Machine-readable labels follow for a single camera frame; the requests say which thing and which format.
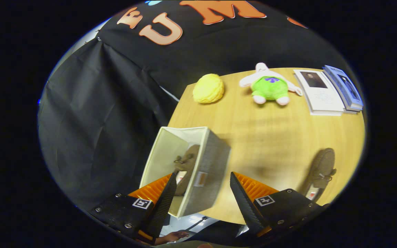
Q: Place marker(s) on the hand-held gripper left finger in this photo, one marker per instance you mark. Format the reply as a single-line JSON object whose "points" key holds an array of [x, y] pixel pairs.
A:
{"points": [[162, 210]]}

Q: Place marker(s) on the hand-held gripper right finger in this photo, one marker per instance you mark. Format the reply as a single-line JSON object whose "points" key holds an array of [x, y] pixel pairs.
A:
{"points": [[246, 206]]}

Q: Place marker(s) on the brown suede shoe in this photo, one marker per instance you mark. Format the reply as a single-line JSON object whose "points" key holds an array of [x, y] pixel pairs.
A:
{"points": [[322, 165], [188, 162]]}

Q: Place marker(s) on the grey fabric storage box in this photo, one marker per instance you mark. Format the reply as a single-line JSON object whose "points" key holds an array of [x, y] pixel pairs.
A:
{"points": [[215, 155]]}

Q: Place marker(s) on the pink and green plush toy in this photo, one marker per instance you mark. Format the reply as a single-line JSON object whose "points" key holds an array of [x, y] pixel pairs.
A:
{"points": [[269, 88]]}

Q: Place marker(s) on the yellow plush ball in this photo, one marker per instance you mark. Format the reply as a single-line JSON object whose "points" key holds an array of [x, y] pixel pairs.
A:
{"points": [[208, 89]]}

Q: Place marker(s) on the white book with portrait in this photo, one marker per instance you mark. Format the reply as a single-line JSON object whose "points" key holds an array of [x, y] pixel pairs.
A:
{"points": [[322, 98]]}

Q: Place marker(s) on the pale grey book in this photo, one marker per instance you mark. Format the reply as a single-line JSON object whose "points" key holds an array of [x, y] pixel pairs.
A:
{"points": [[353, 110]]}

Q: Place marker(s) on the blue book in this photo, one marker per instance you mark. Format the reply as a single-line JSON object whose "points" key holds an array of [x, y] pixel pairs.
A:
{"points": [[346, 86]]}

